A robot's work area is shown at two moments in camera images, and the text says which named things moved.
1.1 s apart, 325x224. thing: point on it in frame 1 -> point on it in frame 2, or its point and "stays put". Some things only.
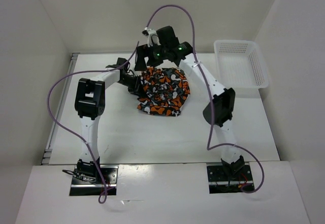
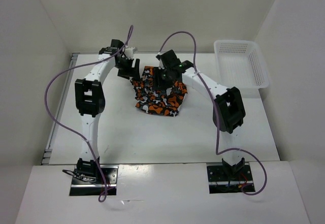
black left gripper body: (131, 82) -> (125, 67)
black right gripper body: (159, 55) -> (162, 77)
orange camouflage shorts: (164, 91) stays put
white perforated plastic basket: (240, 64) stays put
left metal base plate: (80, 187) stays put
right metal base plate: (220, 183) stays put
